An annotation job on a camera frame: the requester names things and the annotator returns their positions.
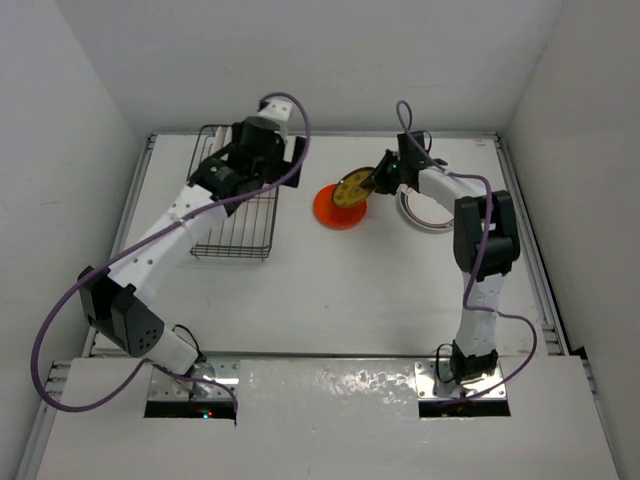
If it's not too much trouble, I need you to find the yellow plate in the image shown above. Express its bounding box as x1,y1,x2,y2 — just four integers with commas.
331,167,375,208

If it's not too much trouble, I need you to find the white plate teal rim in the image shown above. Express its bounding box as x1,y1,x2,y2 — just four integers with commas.
396,186,454,234

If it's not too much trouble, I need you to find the orange plate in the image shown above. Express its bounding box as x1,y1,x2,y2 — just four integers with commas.
312,184,367,230

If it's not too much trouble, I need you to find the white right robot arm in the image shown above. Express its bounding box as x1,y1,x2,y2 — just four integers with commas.
362,132,520,384

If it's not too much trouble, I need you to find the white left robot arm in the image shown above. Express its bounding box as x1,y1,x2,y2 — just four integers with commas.
80,100,307,375

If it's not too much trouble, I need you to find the white foam cover board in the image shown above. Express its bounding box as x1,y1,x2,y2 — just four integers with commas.
38,357,617,479

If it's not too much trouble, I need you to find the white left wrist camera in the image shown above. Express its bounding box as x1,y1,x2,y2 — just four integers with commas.
258,98,293,138

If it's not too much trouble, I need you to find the wire dish rack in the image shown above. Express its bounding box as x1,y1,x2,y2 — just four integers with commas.
187,124,279,260

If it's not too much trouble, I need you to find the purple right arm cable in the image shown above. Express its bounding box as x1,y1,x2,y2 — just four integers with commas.
396,100,539,406

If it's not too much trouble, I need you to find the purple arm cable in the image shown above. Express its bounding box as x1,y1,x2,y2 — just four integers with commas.
396,100,539,406
30,91,312,416

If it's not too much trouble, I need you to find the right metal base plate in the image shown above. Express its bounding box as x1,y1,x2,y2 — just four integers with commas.
414,357,507,402

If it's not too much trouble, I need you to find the metal base plate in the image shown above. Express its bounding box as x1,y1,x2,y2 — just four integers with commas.
148,360,239,402
414,357,507,402

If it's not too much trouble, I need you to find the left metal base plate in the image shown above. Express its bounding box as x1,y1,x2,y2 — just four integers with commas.
148,360,239,402

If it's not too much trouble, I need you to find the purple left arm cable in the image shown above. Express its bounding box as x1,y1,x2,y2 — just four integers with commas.
30,91,312,416

